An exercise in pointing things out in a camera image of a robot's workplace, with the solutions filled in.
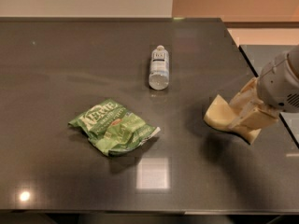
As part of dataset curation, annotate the clear plastic water bottle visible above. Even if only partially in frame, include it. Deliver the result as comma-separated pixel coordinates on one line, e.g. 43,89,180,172
149,45,169,91

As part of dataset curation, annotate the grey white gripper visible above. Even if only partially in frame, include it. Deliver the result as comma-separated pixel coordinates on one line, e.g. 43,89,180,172
228,46,299,130

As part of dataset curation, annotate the yellow sponge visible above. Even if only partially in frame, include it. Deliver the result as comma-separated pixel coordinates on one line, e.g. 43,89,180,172
204,95,261,145

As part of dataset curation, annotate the green chip bag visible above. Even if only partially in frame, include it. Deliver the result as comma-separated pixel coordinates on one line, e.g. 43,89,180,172
69,99,160,157

